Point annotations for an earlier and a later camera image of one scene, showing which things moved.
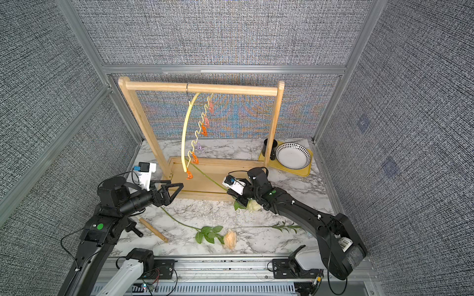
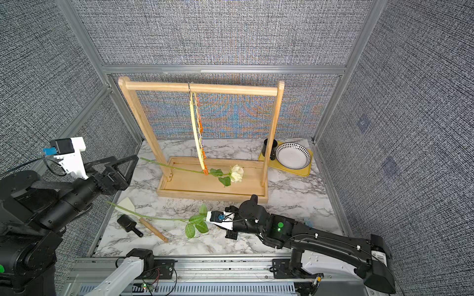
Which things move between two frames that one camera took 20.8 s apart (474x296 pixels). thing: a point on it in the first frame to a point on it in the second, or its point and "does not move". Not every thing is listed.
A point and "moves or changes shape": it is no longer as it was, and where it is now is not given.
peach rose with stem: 229,239 to 198,221
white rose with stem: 252,205 moves or changes shape
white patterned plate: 293,156 does not move
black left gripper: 165,198 to 119,180
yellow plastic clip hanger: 193,150 to 198,126
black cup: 273,152 does not move
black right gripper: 241,200 to 232,235
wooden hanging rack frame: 203,179 does not move
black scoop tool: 131,226 does not move
